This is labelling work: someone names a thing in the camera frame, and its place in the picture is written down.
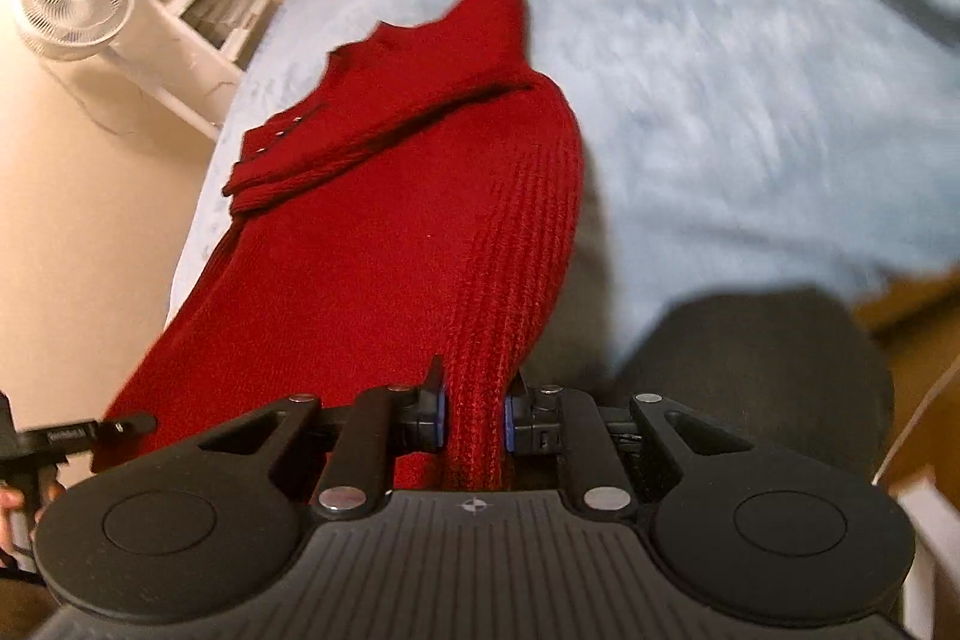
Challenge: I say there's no person's left hand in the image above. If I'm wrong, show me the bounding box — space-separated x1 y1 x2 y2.
2 482 32 569

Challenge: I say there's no white cable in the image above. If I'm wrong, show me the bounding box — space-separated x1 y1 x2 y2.
869 352 960 484

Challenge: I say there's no light blue fleece blanket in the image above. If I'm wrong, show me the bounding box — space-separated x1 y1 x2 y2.
171 0 958 380

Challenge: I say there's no white desk fan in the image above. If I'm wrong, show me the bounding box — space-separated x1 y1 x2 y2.
16 0 239 140

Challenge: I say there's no red knit sweater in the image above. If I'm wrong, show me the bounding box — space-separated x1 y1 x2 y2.
93 0 584 491

